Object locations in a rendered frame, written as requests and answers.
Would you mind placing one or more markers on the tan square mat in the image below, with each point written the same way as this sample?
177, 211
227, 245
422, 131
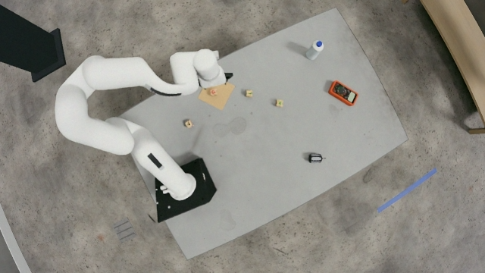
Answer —
223, 94

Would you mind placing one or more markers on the white plastic bottle with blue cap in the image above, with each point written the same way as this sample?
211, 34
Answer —
314, 50

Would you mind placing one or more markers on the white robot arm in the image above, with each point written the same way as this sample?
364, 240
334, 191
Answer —
119, 136

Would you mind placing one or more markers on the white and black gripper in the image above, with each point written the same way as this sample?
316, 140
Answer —
220, 80

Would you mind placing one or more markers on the orange pocket multimeter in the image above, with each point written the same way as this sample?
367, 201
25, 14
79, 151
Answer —
343, 93

